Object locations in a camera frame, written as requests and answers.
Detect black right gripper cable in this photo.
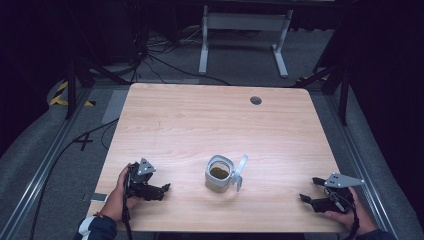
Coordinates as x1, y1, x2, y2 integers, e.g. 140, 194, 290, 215
324, 187, 362, 240

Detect grey tape strip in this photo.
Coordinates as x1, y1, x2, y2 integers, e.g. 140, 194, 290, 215
81, 192, 109, 203

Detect black floor cable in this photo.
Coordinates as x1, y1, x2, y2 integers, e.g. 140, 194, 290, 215
29, 117, 120, 240

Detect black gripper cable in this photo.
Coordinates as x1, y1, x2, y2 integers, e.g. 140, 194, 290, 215
324, 187, 362, 240
121, 168, 134, 240

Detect white cup with flip lid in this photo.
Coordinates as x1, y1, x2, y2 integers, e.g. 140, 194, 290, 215
204, 153, 250, 194

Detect bundle of black floor cables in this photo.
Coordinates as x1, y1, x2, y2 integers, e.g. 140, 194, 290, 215
124, 0, 232, 87

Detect brown contents of cup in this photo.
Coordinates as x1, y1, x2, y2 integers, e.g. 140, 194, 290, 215
210, 166, 231, 180

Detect grey metal floor rail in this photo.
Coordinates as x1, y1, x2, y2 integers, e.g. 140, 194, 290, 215
0, 85, 94, 240
323, 93, 398, 240

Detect person's right hand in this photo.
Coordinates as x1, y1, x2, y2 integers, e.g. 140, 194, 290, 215
324, 185, 380, 237

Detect grey floor plate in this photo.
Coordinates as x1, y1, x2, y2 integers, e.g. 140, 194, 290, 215
101, 88, 130, 125

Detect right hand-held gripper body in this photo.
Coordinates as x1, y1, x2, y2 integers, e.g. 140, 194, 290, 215
313, 172, 366, 215

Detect yellow black hazard tape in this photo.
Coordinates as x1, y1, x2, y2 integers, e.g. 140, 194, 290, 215
48, 80, 97, 108

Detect person's left hand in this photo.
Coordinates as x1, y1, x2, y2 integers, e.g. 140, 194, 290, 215
99, 162, 142, 223

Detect black metal stand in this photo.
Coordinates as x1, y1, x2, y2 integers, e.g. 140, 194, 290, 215
63, 0, 132, 120
292, 19, 355, 127

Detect white metal desk frame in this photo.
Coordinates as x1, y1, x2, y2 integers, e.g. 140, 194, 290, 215
198, 4, 295, 79

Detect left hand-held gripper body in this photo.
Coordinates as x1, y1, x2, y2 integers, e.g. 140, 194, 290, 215
127, 157, 165, 202

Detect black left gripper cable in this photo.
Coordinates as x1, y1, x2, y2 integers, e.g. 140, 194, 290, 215
121, 168, 134, 240

